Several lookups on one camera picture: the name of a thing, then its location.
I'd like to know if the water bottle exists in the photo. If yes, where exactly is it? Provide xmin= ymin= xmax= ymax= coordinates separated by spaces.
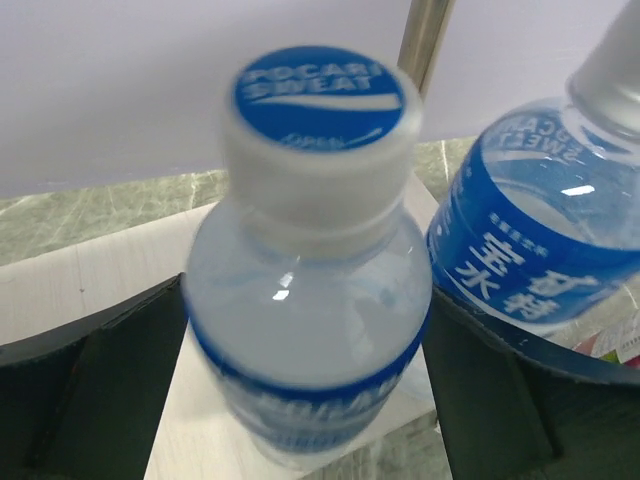
xmin=182 ymin=45 xmax=432 ymax=468
xmin=426 ymin=1 xmax=639 ymax=336

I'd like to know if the grape juice carton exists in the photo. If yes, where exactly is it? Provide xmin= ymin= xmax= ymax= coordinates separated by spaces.
xmin=572 ymin=311 xmax=639 ymax=369

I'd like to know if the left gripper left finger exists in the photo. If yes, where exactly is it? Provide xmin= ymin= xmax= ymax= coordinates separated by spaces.
xmin=1 ymin=276 xmax=187 ymax=479

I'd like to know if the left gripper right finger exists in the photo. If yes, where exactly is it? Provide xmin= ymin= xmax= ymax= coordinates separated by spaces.
xmin=422 ymin=288 xmax=639 ymax=479

